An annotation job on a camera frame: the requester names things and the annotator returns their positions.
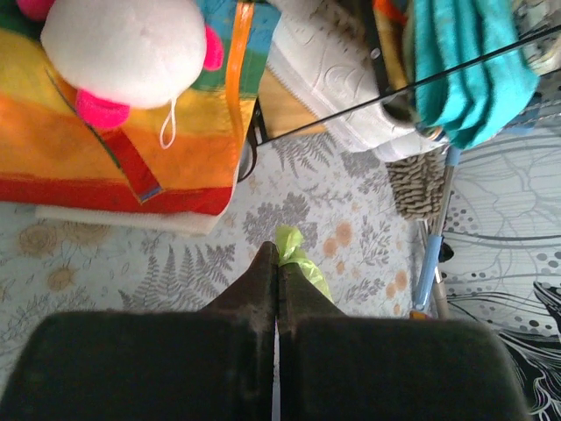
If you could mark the pink white plush doll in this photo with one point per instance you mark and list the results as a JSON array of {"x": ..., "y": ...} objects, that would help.
[{"x": 102, "y": 59}]

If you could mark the teal folded cloth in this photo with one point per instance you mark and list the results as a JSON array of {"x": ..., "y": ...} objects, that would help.
[{"x": 472, "y": 99}]

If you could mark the left white sneaker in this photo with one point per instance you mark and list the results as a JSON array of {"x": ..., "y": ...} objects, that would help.
[{"x": 320, "y": 53}]

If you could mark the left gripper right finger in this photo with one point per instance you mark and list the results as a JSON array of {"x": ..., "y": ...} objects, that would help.
[{"x": 337, "y": 367}]

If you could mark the rainbow striped cloth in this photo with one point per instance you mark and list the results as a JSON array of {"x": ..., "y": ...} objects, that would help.
[{"x": 53, "y": 158}]

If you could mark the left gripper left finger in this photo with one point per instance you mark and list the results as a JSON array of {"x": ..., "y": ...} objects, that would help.
[{"x": 212, "y": 364}]

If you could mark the green plastic trash bag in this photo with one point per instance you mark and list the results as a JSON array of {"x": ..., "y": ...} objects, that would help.
[{"x": 289, "y": 241}]

